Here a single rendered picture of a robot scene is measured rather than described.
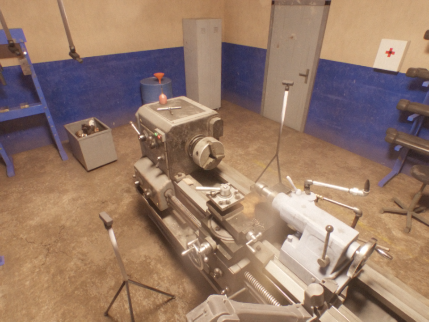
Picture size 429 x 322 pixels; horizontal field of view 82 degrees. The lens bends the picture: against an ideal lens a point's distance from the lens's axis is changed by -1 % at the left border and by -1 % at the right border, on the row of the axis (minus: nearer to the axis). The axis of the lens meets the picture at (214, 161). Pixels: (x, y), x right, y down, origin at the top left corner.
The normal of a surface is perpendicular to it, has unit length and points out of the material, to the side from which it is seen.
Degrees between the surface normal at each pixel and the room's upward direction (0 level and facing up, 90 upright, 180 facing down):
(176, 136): 90
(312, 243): 76
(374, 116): 90
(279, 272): 36
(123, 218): 0
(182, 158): 90
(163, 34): 90
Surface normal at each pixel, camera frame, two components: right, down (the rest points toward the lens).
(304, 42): -0.79, 0.33
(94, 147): 0.69, 0.39
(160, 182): -0.42, -0.55
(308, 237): -0.77, 0.11
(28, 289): 0.00, -0.84
